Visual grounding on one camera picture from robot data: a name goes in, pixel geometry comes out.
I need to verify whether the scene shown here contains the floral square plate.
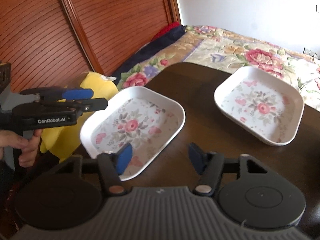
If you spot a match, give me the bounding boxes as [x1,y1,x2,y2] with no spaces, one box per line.
[80,86,185,181]
[214,66,304,146]

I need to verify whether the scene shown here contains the person's left hand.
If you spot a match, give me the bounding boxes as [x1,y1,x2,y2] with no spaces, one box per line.
[1,129,43,167]

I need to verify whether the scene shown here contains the yellow plush toy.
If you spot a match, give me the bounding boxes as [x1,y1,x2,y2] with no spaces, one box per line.
[40,72,118,162]

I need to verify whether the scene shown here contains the wooden slatted headboard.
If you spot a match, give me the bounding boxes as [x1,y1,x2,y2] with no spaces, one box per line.
[1,0,180,92]

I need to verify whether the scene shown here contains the dark blue blanket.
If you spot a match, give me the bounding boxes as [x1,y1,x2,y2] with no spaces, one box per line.
[111,25,185,85]

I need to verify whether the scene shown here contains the floral bed quilt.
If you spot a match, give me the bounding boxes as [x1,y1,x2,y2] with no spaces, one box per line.
[117,25,319,110]

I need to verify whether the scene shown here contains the red cloth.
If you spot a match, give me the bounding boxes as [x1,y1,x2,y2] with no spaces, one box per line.
[152,22,180,41]

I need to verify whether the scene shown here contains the wall power outlet strip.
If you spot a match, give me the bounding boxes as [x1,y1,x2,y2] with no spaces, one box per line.
[303,48,319,59]

